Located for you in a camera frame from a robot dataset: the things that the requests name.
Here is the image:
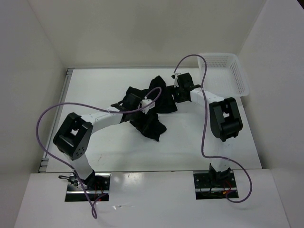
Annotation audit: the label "white perforated plastic basket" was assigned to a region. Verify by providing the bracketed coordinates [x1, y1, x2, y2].
[197, 53, 249, 97]

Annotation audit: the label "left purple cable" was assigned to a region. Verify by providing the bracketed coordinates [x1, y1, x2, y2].
[37, 86, 162, 219]

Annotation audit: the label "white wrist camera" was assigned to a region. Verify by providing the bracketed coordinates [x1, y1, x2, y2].
[139, 99, 155, 114]
[171, 73, 181, 87]

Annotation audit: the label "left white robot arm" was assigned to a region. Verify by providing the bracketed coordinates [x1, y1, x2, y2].
[53, 94, 155, 190]

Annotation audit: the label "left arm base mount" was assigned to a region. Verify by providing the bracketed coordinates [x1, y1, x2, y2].
[58, 173, 111, 202]

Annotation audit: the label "black shorts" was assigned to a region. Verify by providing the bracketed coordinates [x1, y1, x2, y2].
[111, 76, 178, 142]

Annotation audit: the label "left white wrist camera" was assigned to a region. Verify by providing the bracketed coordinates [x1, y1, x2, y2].
[139, 99, 155, 114]

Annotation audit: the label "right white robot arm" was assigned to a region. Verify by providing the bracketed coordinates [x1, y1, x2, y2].
[167, 73, 244, 188]

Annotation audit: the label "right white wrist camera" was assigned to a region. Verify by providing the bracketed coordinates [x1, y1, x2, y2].
[171, 73, 181, 87]

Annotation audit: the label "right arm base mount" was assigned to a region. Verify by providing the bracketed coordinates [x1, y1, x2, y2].
[193, 171, 239, 200]

